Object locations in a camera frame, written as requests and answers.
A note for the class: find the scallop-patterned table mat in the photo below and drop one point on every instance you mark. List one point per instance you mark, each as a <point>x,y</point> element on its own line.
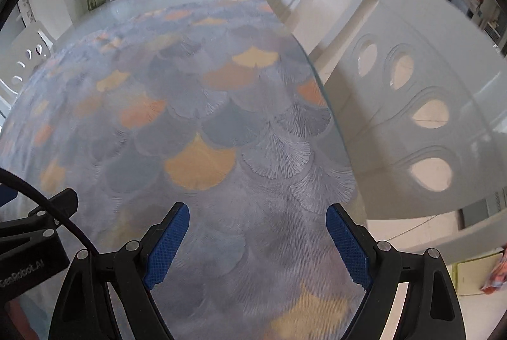
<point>222,118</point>

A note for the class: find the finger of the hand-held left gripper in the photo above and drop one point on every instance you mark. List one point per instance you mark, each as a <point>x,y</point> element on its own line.
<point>63,203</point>
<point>7,194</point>

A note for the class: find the yellow-green box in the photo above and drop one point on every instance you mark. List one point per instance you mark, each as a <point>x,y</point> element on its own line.
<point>471,276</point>

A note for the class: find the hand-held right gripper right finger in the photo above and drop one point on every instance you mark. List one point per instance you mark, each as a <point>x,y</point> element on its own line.
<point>348,245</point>

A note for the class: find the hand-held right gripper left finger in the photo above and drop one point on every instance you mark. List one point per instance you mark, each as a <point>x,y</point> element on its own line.
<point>168,245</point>

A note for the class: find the colourful plastic bag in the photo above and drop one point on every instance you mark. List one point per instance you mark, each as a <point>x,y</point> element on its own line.
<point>497,272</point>

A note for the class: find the cluttered background shelf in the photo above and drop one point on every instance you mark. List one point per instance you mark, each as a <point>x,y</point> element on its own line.
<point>475,3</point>

